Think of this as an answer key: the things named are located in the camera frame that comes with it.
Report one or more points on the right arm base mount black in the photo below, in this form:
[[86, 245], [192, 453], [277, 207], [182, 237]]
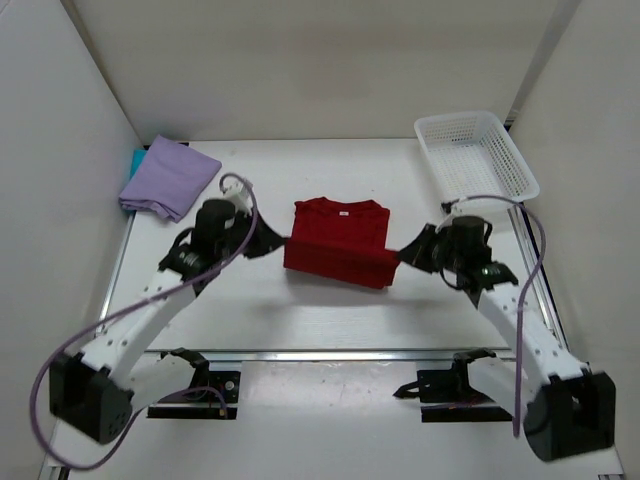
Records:
[[446, 396]]

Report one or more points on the white plastic basket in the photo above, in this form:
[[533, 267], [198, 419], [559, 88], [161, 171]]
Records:
[[470, 155]]

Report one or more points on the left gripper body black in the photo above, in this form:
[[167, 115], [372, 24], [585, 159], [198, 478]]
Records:
[[240, 227]]

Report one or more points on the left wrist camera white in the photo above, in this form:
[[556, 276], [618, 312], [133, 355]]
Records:
[[238, 192]]

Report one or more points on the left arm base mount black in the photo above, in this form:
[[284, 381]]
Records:
[[211, 394]]

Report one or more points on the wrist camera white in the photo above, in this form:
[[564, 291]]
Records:
[[450, 206], [238, 192]]

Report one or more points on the red t shirt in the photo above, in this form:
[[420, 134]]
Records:
[[342, 241]]

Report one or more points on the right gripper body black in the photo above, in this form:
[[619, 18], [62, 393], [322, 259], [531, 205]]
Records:
[[449, 259]]

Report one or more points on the teal t shirt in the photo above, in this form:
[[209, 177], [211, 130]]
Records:
[[137, 158]]

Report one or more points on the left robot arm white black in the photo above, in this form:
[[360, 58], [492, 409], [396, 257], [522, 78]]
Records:
[[98, 389]]

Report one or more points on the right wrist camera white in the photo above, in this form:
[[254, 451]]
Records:
[[450, 206]]

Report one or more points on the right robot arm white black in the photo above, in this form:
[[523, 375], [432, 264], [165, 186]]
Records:
[[562, 407]]

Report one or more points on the lavender t shirt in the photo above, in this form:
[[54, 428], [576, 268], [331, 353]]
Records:
[[169, 179]]

